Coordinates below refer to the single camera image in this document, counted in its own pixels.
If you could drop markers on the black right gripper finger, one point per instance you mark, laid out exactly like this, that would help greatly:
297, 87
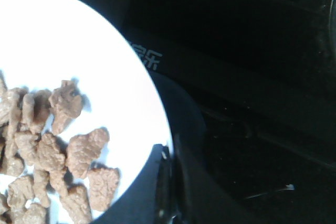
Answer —
172, 188

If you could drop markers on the brown meat pieces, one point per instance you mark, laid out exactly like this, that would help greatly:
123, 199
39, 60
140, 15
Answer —
35, 163

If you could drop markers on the light blue plate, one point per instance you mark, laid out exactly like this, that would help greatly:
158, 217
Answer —
44, 42

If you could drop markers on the black glass cooktop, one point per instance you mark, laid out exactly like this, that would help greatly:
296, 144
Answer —
262, 74

